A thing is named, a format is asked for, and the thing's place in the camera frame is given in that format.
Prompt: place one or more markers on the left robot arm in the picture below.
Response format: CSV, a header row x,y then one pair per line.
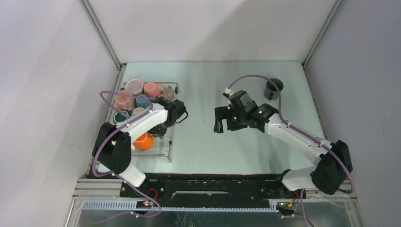
x,y
113,145

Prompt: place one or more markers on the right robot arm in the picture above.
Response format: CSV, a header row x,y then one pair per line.
x,y
331,162

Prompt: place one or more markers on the teal green mug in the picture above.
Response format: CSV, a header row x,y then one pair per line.
x,y
120,116

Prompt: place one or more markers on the orange mug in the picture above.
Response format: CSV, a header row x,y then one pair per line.
x,y
144,142

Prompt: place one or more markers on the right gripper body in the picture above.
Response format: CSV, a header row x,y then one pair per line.
x,y
235,120

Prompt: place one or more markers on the aluminium frame rail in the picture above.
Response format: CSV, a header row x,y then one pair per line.
x,y
110,203

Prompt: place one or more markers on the pink patterned mug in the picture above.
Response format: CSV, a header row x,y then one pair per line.
x,y
125,101

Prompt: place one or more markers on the blue mug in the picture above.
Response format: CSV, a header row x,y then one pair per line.
x,y
143,101

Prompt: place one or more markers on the beige small mug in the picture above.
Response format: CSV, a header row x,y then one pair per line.
x,y
169,91

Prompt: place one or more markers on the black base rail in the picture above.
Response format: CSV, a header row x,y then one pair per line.
x,y
217,191

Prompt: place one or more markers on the salmon printed mug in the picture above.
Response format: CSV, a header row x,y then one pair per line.
x,y
165,97

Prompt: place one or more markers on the light green mug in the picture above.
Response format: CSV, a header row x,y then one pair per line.
x,y
137,111

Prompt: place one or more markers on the grey mug white base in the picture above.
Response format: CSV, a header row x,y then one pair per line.
x,y
135,86

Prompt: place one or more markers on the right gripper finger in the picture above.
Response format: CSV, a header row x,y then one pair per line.
x,y
220,112
218,127

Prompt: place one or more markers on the dark green mug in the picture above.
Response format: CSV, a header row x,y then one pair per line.
x,y
272,89

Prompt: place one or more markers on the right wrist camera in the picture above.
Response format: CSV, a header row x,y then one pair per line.
x,y
239,100

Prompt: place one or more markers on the wire dish rack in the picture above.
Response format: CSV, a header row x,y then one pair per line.
x,y
163,144

